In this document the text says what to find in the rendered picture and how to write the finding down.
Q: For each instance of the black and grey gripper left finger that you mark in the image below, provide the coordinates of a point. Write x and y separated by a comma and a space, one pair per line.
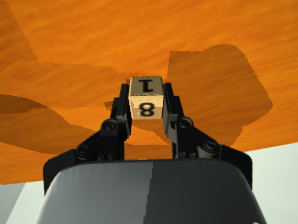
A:
105, 144

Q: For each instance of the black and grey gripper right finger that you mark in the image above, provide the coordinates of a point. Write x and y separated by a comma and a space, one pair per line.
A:
190, 142

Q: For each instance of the beige calendar cube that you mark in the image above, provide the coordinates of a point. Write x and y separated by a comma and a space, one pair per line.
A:
146, 98

